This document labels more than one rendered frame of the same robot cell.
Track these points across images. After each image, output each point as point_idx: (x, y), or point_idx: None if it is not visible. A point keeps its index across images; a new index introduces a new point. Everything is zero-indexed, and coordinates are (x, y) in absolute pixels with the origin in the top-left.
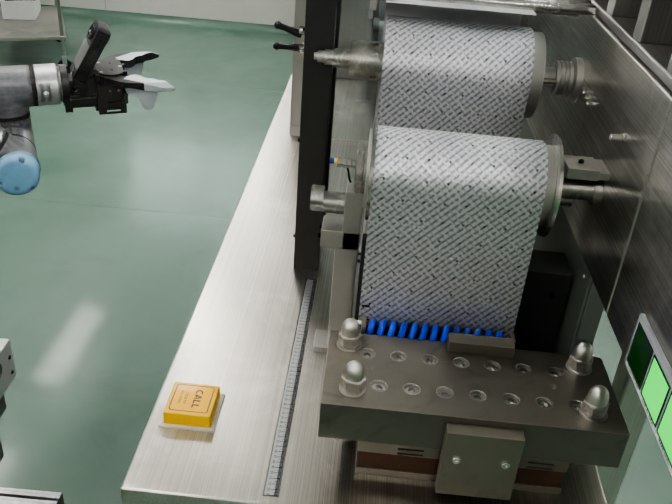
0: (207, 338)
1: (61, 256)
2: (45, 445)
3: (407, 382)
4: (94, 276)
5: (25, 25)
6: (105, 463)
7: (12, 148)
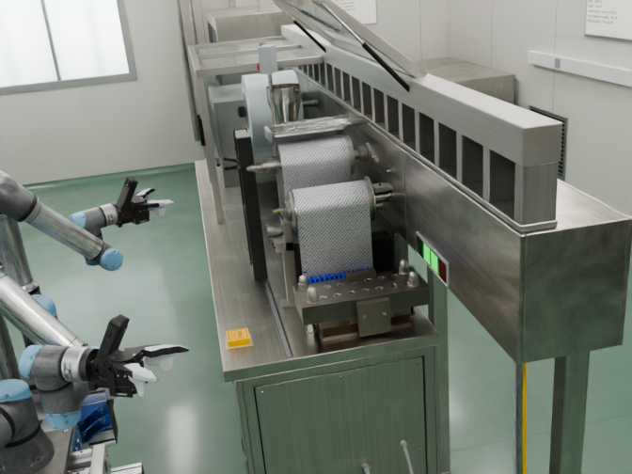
0: (229, 316)
1: None
2: None
3: (334, 293)
4: None
5: None
6: (149, 459)
7: (107, 247)
